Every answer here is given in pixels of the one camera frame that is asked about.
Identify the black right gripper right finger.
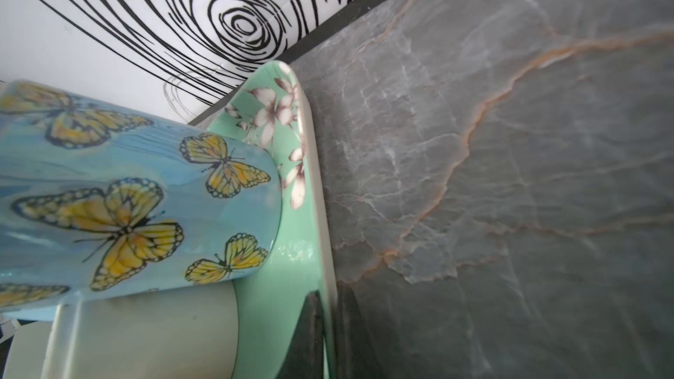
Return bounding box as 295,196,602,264
335,282,386,379

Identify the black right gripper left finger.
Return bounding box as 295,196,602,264
277,291,324,379

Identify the white mug red inside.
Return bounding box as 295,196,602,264
1,282,239,378

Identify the blue butterfly mug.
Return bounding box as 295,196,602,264
1,82,282,312

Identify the mint green floral tray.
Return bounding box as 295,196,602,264
204,61,338,378

